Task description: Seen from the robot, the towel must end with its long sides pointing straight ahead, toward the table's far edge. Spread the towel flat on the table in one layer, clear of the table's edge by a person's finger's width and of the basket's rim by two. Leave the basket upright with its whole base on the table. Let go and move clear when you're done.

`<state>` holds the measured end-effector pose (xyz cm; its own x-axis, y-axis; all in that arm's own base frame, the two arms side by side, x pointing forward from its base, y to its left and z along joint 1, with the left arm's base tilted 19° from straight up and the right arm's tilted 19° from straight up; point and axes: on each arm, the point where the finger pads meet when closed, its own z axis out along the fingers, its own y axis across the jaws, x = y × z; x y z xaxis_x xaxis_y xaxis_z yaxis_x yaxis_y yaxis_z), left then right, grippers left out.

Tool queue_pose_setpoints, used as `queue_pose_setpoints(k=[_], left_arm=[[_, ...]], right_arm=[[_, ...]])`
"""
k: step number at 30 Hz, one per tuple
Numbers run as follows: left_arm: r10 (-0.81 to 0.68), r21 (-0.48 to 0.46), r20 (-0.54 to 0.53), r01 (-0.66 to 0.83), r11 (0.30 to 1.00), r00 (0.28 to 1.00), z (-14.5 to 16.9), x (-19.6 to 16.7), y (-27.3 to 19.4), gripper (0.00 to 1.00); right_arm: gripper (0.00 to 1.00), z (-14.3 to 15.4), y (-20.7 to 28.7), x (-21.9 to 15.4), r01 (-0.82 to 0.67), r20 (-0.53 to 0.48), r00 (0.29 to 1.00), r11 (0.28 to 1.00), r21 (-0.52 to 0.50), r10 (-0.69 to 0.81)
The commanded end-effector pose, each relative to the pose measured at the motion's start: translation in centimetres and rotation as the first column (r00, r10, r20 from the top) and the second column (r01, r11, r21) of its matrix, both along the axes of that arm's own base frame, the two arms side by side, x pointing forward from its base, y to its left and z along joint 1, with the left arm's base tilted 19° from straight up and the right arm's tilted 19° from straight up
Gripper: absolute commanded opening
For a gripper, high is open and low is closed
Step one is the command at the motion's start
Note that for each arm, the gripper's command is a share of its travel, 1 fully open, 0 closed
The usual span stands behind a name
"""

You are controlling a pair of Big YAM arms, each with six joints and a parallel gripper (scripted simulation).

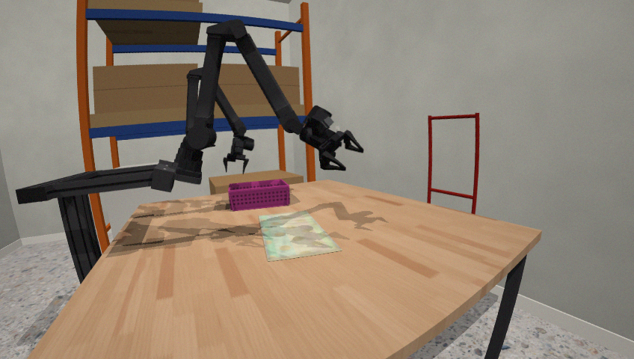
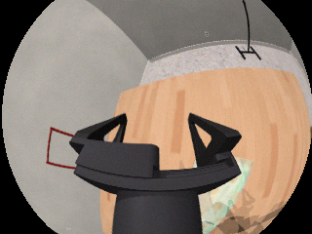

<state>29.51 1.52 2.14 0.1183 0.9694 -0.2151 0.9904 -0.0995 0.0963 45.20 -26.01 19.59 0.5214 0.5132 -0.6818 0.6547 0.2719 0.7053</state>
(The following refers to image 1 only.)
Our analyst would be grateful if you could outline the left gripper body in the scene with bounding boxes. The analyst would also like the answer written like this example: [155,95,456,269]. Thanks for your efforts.
[227,153,246,162]

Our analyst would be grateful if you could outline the magenta rectangular basket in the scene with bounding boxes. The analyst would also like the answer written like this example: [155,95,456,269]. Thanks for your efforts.
[228,179,290,211]

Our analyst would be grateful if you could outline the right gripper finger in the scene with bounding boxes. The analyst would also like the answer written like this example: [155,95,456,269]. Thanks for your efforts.
[345,131,364,153]
[321,151,346,171]

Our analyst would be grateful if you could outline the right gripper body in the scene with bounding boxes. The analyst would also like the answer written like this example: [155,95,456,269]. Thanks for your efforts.
[315,130,348,168]

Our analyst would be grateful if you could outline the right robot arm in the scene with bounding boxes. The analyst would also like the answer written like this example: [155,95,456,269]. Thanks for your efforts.
[176,19,335,178]

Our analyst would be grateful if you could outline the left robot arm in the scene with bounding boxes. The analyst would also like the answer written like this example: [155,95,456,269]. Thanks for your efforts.
[174,67,254,163]

